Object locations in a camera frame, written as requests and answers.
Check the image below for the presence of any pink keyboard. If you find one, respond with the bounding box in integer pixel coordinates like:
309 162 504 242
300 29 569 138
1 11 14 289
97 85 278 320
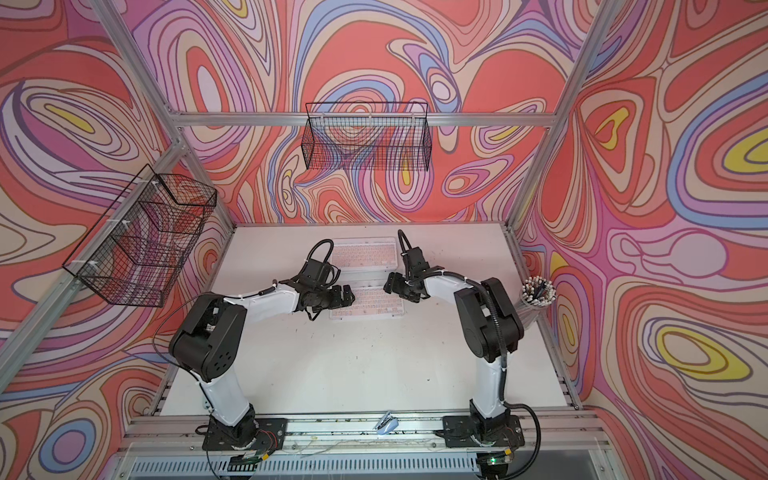
331 237 399 272
329 286 405 321

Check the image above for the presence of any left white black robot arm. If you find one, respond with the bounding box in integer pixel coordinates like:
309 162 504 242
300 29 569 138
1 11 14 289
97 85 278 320
168 259 356 450

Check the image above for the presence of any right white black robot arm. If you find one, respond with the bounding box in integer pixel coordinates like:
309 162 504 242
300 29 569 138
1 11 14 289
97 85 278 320
383 238 524 440

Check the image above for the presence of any metal cup with pencils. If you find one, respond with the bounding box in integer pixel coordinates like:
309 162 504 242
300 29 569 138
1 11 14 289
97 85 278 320
514 276 556 328

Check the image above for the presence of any blue white binder clip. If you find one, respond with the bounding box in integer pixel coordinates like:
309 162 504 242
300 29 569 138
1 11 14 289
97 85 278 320
374 411 399 436

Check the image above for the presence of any black wire basket back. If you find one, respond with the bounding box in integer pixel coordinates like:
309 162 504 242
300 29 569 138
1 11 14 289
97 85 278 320
301 101 433 172

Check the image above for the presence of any black wire basket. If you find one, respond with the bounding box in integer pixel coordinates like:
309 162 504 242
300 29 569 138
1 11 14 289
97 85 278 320
301 101 433 172
62 165 218 307

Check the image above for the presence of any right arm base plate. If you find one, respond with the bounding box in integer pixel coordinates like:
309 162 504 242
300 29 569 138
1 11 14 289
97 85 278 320
434 415 526 450

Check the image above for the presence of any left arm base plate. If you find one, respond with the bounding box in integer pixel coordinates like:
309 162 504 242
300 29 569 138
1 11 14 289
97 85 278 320
202 417 288 453

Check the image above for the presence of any black wire basket left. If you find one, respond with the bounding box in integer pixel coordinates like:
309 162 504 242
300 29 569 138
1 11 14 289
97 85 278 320
62 165 218 307

